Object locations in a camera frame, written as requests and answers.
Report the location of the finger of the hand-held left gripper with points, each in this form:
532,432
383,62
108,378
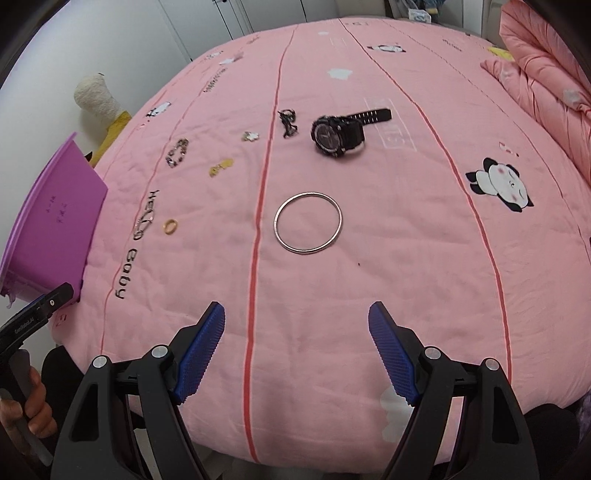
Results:
53,300

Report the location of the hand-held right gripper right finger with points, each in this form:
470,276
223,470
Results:
392,350

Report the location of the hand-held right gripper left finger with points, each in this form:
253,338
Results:
203,344

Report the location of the purple plastic box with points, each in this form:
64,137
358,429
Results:
51,207

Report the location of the silver bangle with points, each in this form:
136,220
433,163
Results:
282,240

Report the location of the gold hair clip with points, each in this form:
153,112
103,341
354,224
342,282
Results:
221,167

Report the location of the white flower pendant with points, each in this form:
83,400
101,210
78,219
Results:
251,136

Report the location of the black wrist watch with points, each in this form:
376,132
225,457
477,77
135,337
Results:
334,134

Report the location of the person's left hand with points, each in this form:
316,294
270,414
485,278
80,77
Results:
39,406

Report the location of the pink printed bed sheet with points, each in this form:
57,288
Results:
369,286

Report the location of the white and yellow plush toy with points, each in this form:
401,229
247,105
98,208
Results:
97,94

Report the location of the white wardrobe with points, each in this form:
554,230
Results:
207,23

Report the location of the yellow cloth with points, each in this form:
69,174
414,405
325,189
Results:
501,52

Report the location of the pink quilt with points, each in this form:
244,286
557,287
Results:
540,60

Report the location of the small white box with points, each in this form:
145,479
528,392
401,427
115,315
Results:
419,16

